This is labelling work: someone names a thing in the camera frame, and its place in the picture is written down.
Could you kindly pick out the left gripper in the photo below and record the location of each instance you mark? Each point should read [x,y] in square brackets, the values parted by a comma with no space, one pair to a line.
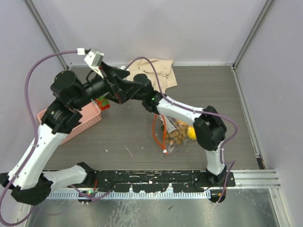
[123,90]

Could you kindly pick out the clear zip top bag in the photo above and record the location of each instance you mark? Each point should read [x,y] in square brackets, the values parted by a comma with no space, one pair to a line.
[161,124]

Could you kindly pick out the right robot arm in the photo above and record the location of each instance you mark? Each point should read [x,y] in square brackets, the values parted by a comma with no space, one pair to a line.
[209,128]

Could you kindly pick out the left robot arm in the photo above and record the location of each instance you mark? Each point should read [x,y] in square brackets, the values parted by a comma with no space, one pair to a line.
[27,181]

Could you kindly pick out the fake brown longan bunch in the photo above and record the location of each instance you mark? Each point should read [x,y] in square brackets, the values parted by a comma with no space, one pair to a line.
[177,136]

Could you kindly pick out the fake lemon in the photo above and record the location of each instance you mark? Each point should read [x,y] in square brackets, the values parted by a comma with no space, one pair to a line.
[191,133]

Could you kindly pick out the pink plastic basket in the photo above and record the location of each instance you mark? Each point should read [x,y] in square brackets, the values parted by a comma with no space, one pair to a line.
[85,120]

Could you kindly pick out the beige cloth drawstring bag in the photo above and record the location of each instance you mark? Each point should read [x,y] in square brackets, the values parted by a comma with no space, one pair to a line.
[163,69]

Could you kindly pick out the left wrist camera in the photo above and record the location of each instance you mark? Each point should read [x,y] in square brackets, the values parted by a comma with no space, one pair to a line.
[93,58]

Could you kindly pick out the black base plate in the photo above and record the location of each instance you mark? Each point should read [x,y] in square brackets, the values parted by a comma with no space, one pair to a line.
[153,181]

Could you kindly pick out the grey slotted cable duct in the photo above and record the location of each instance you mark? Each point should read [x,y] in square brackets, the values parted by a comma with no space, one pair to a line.
[169,194]

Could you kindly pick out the aluminium frame rail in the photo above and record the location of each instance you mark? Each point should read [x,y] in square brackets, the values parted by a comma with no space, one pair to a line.
[256,179]

